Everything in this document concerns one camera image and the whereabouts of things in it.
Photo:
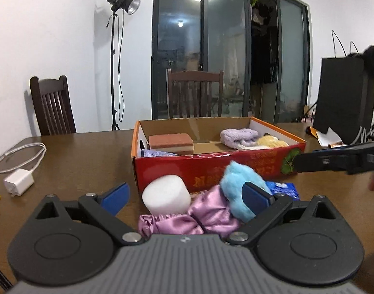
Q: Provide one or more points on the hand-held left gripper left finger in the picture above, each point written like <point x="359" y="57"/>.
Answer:
<point x="115" y="196"/>

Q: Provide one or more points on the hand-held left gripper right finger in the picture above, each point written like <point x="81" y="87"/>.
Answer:
<point x="255" y="200"/>

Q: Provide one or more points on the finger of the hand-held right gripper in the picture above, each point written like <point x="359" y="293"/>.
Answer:
<point x="324" y="162"/>

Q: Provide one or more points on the blue fluffy ball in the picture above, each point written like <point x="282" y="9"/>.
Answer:
<point x="233" y="186"/>

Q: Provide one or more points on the blue plastic packet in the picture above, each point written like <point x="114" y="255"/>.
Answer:
<point x="285" y="190"/>

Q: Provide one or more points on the purple satin scrunchie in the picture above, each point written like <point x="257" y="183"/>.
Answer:
<point x="211" y="214"/>

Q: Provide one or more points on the white foam cylinder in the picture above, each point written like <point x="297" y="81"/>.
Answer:
<point x="165" y="194"/>

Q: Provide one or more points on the white and yellow plush toy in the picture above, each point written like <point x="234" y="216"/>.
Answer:
<point x="271" y="142"/>

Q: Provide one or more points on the purple towel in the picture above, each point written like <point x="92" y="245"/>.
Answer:
<point x="156" y="153"/>

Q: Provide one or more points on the lavender fluffy plush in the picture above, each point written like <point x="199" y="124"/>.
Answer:
<point x="236" y="136"/>

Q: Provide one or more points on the red cardboard box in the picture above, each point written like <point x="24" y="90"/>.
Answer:
<point x="187" y="170"/>

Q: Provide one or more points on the brown and white sponge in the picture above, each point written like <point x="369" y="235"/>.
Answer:
<point x="170" y="142"/>

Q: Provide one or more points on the black paper bag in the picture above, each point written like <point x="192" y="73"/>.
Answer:
<point x="343" y="98"/>

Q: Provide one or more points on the white charger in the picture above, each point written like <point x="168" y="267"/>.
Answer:
<point x="18" y="182"/>

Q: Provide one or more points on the black fuzzy item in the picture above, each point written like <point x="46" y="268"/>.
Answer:
<point x="373" y="58"/>

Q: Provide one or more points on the dark wooden chair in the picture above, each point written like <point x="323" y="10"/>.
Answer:
<point x="54" y="107"/>
<point x="194" y="95"/>

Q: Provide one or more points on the hanging clothes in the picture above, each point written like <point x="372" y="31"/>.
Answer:
<point x="262" y="36"/>

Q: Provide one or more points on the dark sliding glass door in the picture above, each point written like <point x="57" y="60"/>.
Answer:
<point x="229" y="52"/>

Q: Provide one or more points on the studio light on stand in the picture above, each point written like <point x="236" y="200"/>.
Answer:
<point x="125" y="1"/>

